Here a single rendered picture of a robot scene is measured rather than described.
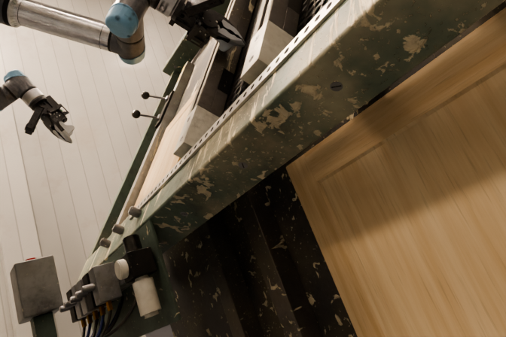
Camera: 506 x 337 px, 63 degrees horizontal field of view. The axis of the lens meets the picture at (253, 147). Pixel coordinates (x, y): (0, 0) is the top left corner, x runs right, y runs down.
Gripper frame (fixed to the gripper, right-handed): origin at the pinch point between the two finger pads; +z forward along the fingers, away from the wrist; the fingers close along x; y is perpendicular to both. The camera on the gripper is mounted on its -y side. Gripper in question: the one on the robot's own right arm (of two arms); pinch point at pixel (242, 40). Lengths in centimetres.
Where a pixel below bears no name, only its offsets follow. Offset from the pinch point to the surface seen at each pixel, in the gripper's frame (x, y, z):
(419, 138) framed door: 44, -35, 25
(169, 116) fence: -20, 67, 0
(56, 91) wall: -241, 387, -89
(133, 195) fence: 21, 67, -1
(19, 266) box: 52, 85, -24
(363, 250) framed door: 55, -13, 33
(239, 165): 50, -12, 3
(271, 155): 50, -19, 5
